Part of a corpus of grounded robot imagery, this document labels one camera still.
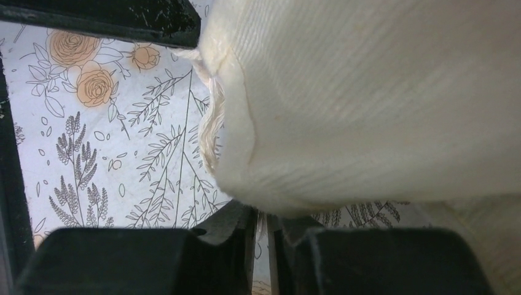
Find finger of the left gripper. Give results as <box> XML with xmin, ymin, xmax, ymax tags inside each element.
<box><xmin>1</xmin><ymin>63</ymin><xmax>34</xmax><ymax>294</ymax></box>
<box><xmin>1</xmin><ymin>0</ymin><xmax>202</xmax><ymax>49</ymax></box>

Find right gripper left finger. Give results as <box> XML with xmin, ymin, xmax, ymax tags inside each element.
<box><xmin>190</xmin><ymin>200</ymin><xmax>257</xmax><ymax>294</ymax></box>

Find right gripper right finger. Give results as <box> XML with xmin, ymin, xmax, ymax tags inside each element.
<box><xmin>267</xmin><ymin>215</ymin><xmax>323</xmax><ymax>294</ymax></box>

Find cream tie string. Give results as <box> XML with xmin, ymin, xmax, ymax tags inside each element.
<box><xmin>171</xmin><ymin>47</ymin><xmax>227</xmax><ymax>176</ymax></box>

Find large strawberry print cushion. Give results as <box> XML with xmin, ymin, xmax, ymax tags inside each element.
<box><xmin>198</xmin><ymin>1</ymin><xmax>520</xmax><ymax>294</ymax></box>

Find floral table mat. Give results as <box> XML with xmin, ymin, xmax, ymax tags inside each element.
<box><xmin>0</xmin><ymin>0</ymin><xmax>412</xmax><ymax>295</ymax></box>

